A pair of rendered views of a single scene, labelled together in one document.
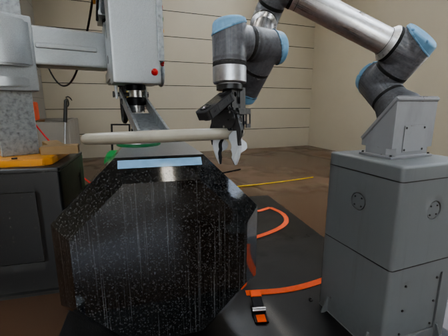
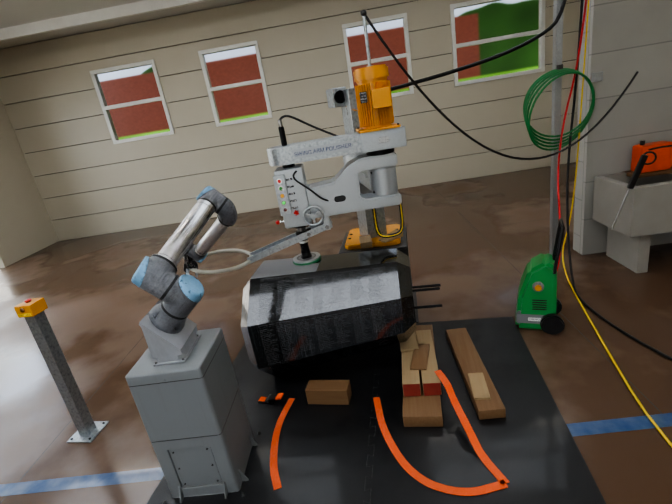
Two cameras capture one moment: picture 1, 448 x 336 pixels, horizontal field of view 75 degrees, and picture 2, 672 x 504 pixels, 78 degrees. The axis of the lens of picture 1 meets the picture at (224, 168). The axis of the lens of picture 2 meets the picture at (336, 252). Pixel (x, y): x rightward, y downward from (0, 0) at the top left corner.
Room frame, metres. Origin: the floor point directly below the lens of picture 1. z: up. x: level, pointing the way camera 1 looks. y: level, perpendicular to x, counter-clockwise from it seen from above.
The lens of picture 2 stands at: (3.02, -2.17, 1.97)
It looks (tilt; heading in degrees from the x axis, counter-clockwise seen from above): 20 degrees down; 115
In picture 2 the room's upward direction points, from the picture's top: 10 degrees counter-clockwise
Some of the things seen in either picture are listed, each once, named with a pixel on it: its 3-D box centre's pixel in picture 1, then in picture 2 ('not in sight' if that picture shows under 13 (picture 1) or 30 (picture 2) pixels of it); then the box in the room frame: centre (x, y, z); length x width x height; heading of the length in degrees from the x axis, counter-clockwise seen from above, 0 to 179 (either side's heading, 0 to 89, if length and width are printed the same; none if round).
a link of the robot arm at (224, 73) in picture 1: (228, 77); not in sight; (0.82, -0.01, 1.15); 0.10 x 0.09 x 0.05; 54
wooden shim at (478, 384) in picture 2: not in sight; (478, 385); (2.77, 0.16, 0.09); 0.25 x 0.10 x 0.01; 104
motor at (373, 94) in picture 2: not in sight; (374, 98); (2.13, 0.69, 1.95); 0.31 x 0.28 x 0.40; 114
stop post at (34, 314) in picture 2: not in sight; (60, 370); (0.11, -0.75, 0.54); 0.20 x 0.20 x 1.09; 14
